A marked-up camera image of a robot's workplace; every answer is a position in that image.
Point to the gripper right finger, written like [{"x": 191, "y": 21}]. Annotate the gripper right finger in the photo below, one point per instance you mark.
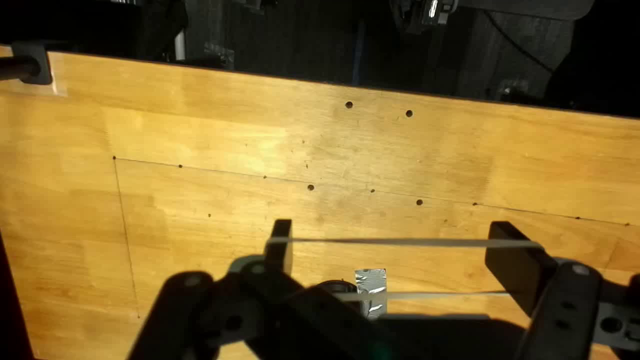
[{"x": 560, "y": 290}]

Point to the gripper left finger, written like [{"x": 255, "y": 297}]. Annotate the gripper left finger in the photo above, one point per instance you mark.
[{"x": 280, "y": 260}]

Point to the white rubber band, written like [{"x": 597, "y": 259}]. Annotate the white rubber band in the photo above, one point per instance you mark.
[{"x": 410, "y": 243}]

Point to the silver tape piece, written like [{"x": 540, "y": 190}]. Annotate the silver tape piece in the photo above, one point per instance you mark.
[{"x": 371, "y": 292}]

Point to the black clamp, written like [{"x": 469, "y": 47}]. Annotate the black clamp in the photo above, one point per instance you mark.
[{"x": 31, "y": 64}]

